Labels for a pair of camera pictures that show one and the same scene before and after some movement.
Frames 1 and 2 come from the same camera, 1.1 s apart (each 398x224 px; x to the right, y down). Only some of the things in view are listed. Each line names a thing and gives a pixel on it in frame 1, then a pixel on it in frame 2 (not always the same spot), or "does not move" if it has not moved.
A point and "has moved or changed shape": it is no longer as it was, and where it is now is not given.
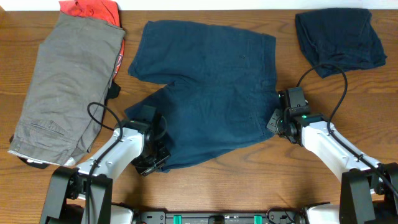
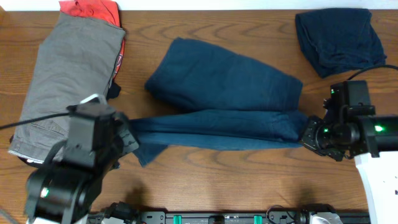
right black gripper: (272, 124) to (309, 140)
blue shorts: (220, 86) has moved or changed shape
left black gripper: (165, 155) to (124, 125)
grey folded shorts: (76, 63) does not move
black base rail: (222, 217) does not move
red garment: (104, 10) does not move
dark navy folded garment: (347, 38) does not move
